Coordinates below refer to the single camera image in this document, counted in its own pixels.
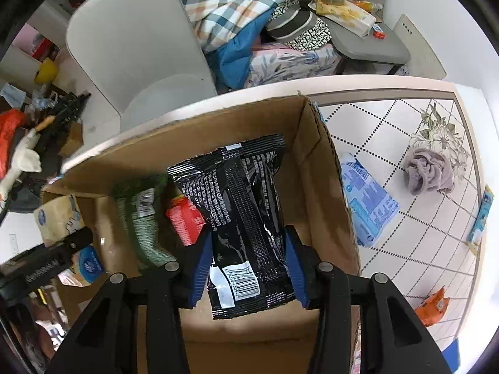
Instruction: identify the blue cloth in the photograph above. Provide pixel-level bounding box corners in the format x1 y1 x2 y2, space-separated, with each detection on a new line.
173 0 318 90

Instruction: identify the green striped packet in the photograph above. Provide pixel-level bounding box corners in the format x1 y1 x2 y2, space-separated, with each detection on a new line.
112 175 178 269

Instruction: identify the orange plastic bag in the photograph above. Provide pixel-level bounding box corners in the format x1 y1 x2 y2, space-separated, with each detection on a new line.
0 109 30 180

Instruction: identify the black snack packet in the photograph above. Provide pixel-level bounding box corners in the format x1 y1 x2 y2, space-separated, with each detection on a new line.
167 134 298 321

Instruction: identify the blue round tissue packet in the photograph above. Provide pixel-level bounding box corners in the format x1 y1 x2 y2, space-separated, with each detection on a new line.
71 246 104 287

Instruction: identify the cardboard box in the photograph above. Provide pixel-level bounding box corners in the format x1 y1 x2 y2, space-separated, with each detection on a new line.
41 94 361 374

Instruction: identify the red snack packet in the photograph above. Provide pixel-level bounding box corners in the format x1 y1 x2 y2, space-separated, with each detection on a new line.
166 197 207 247

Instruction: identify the floral pink sheet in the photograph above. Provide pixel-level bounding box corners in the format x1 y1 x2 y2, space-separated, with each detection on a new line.
246 43 339 88

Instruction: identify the blue face mask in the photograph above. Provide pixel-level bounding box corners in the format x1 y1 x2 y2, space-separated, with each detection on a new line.
0 84 27 110

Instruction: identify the grey chair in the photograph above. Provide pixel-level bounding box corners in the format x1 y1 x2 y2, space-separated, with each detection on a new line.
65 0 218 133

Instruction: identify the checked tablecloth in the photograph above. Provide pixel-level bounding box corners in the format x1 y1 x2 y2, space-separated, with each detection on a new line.
308 93 484 353

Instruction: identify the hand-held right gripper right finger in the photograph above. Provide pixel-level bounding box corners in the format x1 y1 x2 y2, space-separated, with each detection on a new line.
284 225 453 374

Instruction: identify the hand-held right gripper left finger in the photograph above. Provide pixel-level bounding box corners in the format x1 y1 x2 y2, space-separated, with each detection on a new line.
47 226 213 374

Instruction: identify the plaid blanket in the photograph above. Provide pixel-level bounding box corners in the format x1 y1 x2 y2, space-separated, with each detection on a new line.
162 0 314 53

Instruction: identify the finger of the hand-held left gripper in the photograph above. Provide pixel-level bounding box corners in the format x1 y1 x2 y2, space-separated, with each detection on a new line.
0 227 95 300

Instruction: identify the grey cloth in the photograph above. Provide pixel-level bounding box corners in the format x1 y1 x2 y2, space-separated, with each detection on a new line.
403 148 456 197

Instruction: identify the light blue tube packet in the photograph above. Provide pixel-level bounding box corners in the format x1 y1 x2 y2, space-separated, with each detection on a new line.
467 185 495 247

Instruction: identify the beige tissue packet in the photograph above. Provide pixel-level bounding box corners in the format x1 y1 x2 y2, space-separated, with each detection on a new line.
33 194 84 246

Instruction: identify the grey stool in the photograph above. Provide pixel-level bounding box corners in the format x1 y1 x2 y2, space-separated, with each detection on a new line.
312 0 411 76

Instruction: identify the black white patterned hat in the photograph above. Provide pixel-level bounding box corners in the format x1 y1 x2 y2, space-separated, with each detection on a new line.
266 0 333 52

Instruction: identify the yellow wipes packet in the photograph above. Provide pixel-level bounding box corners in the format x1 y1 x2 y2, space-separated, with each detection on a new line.
308 0 378 39

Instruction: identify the white cloth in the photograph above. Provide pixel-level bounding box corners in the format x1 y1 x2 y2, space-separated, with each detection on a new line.
0 129 43 201

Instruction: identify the orange snack packet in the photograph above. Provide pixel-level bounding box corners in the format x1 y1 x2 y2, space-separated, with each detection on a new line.
414 286 446 327

